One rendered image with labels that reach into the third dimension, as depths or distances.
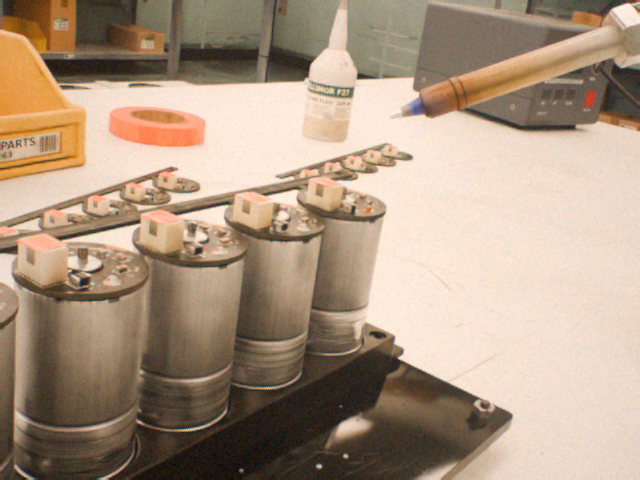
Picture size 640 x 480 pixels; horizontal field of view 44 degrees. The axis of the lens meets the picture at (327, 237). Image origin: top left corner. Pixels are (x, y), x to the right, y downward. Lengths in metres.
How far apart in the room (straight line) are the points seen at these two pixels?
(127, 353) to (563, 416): 0.15
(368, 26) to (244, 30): 1.02
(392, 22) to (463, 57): 5.04
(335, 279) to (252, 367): 0.03
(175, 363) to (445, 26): 0.65
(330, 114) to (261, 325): 0.38
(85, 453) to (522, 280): 0.24
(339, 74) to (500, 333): 0.29
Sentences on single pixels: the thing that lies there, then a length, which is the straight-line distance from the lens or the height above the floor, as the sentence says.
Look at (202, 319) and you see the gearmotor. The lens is 0.17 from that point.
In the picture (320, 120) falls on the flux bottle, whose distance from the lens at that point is 0.56.
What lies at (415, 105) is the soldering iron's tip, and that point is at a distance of 0.20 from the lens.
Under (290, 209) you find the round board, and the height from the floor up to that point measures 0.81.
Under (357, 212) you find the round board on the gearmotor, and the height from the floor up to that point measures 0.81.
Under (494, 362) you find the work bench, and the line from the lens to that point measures 0.28.
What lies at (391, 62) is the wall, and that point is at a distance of 5.81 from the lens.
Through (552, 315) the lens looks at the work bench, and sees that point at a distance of 0.34.
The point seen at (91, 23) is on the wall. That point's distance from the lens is 5.47.
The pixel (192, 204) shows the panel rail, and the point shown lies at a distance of 0.20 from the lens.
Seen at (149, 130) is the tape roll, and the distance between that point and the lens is 0.49.
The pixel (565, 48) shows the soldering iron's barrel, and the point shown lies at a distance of 0.21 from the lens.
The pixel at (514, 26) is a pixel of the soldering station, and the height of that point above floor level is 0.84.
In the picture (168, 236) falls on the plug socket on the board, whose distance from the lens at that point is 0.16.
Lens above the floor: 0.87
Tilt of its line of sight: 20 degrees down
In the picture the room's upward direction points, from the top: 9 degrees clockwise
